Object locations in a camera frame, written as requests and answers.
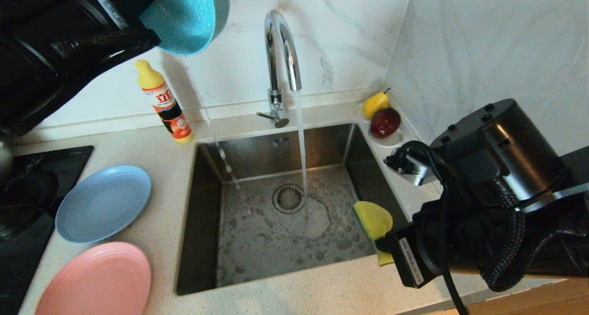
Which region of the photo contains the pink plate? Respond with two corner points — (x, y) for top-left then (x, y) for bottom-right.
(35, 241), (152, 315)

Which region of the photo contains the dark red apple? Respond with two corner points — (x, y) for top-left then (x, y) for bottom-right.
(370, 108), (401, 139)

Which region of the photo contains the blue-grey plate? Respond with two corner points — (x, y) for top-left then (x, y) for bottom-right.
(55, 165), (152, 244)

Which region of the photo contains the small white dish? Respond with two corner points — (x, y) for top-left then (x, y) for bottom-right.
(353, 103), (404, 149)

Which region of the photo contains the yellow-capped detergent bottle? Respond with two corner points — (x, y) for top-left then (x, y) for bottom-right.
(135, 60), (194, 144)

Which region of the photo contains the teal bowl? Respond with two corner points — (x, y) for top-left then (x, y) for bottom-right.
(117, 0), (230, 57)

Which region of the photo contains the yellow pear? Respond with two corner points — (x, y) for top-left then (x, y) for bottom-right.
(362, 88), (391, 120)

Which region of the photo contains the running water stream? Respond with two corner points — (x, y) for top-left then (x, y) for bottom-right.
(294, 91), (311, 220)

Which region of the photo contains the black glass cooktop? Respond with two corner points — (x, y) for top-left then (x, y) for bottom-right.
(0, 146), (94, 315)

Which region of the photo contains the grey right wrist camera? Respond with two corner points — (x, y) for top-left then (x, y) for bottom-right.
(384, 143), (438, 186)

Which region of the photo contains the yellow green sponge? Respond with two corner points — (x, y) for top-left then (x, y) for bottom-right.
(353, 201), (395, 266)

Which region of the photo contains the thin water trickle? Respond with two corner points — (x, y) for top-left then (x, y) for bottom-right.
(186, 57), (242, 191)

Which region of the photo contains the chrome gooseneck faucet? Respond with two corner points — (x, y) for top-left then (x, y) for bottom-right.
(257, 10), (302, 129)

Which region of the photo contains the stainless steel sink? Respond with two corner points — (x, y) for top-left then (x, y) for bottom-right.
(176, 123), (410, 296)

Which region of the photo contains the round metal drain strainer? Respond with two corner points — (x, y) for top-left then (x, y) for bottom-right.
(272, 184), (306, 214)

